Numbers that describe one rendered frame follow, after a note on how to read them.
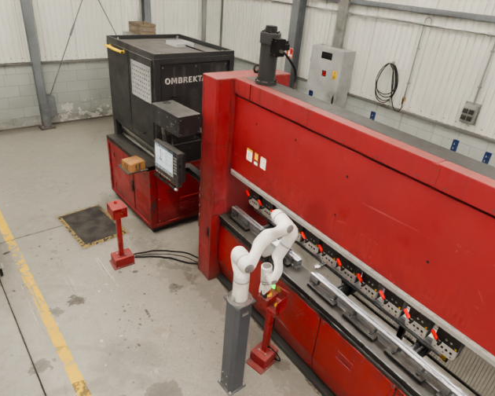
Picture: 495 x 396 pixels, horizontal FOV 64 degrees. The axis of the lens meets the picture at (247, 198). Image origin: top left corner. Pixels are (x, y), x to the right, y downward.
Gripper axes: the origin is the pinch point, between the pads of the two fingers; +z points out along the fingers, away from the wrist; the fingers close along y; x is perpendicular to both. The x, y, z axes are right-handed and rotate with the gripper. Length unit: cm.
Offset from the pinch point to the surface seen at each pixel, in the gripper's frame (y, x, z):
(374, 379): -14, 92, 29
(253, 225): -67, -70, 4
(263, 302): -9.6, -8.1, 21.9
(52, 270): 70, -252, 89
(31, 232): 56, -340, 90
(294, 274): -44.7, -3.3, 11.0
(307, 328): -29, 26, 42
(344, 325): -25, 58, 9
